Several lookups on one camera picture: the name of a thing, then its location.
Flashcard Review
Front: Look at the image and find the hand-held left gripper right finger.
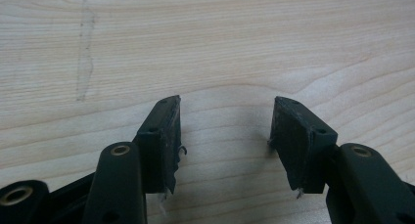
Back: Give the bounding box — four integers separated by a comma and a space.
267, 95, 339, 200

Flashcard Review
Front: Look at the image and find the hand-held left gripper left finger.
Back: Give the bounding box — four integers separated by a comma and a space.
132, 94, 188, 196

